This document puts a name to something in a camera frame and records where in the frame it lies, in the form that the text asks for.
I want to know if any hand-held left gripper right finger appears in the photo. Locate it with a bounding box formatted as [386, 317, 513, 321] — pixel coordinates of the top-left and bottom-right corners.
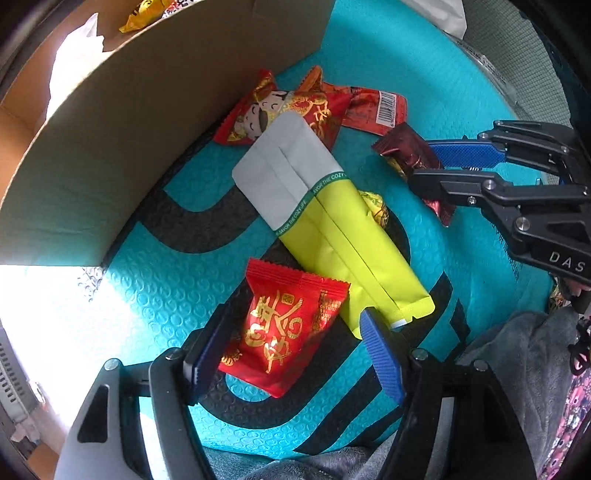
[359, 308, 532, 480]

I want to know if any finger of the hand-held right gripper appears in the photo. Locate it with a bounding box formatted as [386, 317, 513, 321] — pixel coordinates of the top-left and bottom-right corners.
[427, 119, 578, 175]
[409, 167, 591, 251]

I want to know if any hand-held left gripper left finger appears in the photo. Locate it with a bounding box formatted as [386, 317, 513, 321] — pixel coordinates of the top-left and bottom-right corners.
[54, 300, 241, 480]

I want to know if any dark red small packet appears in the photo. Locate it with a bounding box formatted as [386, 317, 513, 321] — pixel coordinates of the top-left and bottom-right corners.
[372, 122, 457, 227]

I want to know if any gold candy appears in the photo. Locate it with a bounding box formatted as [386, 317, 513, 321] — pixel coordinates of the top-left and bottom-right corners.
[360, 189, 393, 232]

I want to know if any red gold-print snack packet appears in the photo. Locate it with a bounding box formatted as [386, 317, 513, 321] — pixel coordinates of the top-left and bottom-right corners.
[217, 257, 352, 398]

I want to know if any red-orange barcode snack packet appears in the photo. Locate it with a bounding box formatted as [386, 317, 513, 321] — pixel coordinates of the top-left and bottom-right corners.
[298, 65, 408, 137]

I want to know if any green and grey pouch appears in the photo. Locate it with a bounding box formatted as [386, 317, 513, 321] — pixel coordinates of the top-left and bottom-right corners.
[232, 112, 435, 340]

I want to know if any red cartoon-figure snack packet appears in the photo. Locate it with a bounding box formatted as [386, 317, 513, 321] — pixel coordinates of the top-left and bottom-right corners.
[213, 69, 354, 148]

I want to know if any cardboard box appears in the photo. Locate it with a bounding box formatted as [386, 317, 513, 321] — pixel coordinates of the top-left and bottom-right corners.
[0, 0, 336, 267]

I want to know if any yellow snack packet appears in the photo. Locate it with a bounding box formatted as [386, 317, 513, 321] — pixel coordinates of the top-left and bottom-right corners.
[117, 0, 174, 34]

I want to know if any teal bubble mailer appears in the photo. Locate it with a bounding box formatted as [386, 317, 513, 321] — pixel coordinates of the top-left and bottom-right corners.
[78, 0, 561, 462]

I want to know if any grey fleece blanket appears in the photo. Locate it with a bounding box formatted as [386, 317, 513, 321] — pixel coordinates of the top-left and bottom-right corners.
[203, 311, 578, 480]

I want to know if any white plastic bag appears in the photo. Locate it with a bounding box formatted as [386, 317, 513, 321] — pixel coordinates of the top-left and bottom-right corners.
[406, 0, 467, 38]

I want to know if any floral patterned clothing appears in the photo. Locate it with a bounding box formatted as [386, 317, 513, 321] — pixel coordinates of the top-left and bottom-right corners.
[538, 277, 591, 480]

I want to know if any white plastic sheet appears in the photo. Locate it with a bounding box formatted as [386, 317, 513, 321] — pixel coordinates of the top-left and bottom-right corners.
[46, 13, 107, 121]

